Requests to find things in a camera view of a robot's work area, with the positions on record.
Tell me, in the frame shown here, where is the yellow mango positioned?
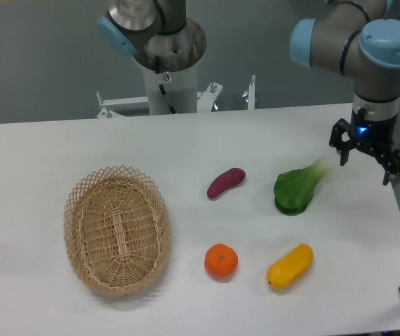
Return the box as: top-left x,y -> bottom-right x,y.
266,243 -> 314,291

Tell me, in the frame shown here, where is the white metal base frame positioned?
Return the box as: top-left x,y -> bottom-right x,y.
96,74 -> 257,119

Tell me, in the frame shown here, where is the black cable on pedestal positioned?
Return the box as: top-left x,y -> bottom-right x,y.
154,55 -> 178,115

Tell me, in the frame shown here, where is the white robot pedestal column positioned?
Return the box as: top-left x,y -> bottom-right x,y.
131,17 -> 208,116

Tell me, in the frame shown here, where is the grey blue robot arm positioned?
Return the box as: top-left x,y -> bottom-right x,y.
97,1 -> 400,184

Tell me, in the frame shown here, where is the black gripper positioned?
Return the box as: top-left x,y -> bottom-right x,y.
329,111 -> 400,185

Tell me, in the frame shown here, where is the orange tangerine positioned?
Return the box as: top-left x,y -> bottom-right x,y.
204,243 -> 238,279

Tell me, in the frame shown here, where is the green bok choy vegetable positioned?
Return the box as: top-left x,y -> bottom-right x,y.
273,157 -> 333,216

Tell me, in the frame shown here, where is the woven wicker basket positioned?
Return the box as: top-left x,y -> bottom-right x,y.
64,166 -> 171,297

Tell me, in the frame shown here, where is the purple sweet potato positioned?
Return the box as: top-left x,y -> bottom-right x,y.
206,167 -> 246,200

